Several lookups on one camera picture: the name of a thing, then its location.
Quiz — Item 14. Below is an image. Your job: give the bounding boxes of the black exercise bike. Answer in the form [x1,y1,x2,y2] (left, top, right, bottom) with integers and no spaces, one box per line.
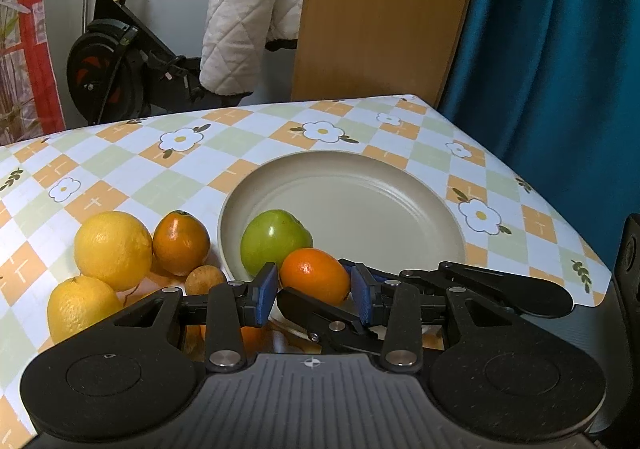
[45,0,298,126]

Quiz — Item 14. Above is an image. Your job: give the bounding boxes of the green apple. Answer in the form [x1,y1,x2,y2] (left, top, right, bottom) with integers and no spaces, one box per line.
[240,209,314,282]

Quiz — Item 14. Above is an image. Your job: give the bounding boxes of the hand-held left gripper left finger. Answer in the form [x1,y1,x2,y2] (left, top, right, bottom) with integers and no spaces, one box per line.
[112,262,279,374]

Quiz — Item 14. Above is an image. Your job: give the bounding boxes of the large yellow lemon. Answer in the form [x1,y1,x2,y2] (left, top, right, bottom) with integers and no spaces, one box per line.
[74,211,154,293]

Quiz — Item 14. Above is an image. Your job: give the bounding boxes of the dark orange mandarin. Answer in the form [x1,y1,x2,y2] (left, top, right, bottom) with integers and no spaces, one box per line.
[152,210,211,278]

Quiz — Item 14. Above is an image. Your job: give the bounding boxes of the bright orange tangerine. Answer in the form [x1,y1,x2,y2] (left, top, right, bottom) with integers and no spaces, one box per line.
[241,325,273,354]
[278,248,351,308]

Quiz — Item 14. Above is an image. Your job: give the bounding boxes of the small brown longan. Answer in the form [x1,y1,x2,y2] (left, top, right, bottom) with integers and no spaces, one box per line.
[184,265,228,300]

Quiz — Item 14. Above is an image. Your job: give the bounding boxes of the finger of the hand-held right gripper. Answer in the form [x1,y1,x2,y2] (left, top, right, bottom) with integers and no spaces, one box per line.
[339,257,575,317]
[276,286,387,356]

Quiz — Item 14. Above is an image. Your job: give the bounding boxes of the teal curtain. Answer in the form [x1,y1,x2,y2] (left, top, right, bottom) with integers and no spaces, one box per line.
[437,0,640,270]

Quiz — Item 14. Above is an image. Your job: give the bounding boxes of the red printed backdrop cloth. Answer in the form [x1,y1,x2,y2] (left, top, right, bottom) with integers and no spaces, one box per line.
[0,0,66,146]

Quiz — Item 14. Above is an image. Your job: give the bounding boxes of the wooden board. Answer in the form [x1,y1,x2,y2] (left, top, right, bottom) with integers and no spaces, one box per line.
[291,0,485,107]

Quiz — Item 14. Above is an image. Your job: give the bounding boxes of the white quilted blanket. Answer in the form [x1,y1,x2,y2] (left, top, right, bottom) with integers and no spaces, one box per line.
[200,0,313,94]

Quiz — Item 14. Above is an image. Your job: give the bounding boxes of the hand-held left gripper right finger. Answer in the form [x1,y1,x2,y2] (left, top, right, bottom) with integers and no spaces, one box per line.
[351,264,522,374]

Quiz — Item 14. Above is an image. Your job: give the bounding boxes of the small yellow lemon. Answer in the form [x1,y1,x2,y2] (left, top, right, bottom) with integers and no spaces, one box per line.
[47,275,124,346]

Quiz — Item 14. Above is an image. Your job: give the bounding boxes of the checkered floral tablecloth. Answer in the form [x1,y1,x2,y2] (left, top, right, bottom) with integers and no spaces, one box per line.
[0,96,613,449]

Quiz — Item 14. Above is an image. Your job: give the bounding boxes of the beige round plate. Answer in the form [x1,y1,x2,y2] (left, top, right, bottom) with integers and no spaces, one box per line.
[217,151,466,332]

